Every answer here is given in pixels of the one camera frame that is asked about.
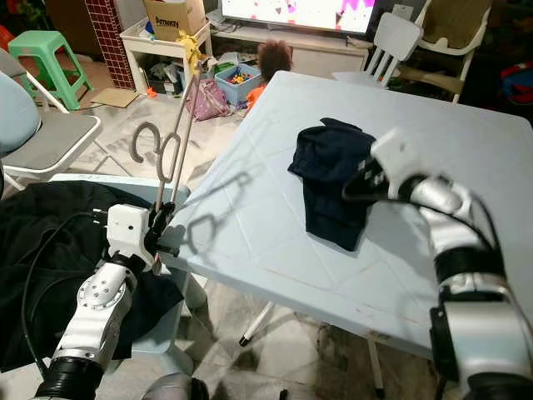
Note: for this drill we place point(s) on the yellow cloth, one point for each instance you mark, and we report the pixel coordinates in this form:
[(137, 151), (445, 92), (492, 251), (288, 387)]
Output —
[(190, 48)]

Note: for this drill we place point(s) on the white shelf table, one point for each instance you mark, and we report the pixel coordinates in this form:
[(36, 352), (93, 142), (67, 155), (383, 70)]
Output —
[(158, 43)]

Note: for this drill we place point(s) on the grey left robot leg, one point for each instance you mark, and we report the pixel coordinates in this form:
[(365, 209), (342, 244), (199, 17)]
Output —
[(175, 390)]

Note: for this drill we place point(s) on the flat brown cardboard sheet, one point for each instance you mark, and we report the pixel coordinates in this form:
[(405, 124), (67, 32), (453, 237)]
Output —
[(115, 97)]

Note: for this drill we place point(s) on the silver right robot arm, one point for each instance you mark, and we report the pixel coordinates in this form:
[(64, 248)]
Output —
[(441, 200)]

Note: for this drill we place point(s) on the beige plastic chair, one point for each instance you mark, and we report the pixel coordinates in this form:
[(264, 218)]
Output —
[(454, 21)]

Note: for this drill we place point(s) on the purple bag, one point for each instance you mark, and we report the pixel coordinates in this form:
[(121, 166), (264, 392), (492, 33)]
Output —
[(206, 100)]

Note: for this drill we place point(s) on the brown cardboard box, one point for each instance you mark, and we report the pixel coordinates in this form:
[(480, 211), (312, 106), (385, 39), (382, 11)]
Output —
[(175, 21)]

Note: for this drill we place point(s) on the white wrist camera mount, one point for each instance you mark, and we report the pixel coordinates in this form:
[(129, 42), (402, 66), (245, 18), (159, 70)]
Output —
[(129, 229), (396, 150)]

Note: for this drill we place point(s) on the white television stand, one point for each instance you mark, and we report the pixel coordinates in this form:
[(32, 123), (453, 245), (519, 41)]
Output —
[(316, 54)]

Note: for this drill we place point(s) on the blue toy bin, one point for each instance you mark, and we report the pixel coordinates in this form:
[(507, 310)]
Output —
[(237, 90)]

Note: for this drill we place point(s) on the flat screen television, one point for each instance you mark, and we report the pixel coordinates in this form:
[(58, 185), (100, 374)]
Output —
[(300, 12)]

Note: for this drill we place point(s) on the red brick pattern pillar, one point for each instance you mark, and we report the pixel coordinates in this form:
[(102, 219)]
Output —
[(108, 42)]

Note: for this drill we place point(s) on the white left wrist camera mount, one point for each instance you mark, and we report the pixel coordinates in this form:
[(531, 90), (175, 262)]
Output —
[(129, 229)]

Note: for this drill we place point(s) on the black garment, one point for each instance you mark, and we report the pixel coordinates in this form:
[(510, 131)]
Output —
[(42, 267)]

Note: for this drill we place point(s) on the white plastic slatted chair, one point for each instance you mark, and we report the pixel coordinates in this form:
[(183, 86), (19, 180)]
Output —
[(396, 37)]

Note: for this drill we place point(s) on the child in orange shirt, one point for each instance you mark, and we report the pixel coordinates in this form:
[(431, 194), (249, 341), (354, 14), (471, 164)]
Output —
[(275, 58)]

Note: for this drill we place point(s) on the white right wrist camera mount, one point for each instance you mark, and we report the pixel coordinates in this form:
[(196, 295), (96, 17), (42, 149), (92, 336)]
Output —
[(396, 150)]

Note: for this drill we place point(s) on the green plastic stool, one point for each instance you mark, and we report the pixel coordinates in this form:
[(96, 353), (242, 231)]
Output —
[(42, 42)]

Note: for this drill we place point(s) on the navy blue garment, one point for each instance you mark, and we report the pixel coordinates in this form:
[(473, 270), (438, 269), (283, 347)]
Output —
[(333, 167)]

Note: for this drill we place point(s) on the folding chair with grey seat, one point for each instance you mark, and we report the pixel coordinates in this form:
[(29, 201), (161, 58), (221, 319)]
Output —
[(58, 137)]

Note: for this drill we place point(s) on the pale blue plastic table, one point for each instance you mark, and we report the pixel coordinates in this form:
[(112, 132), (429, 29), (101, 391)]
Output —
[(266, 233)]

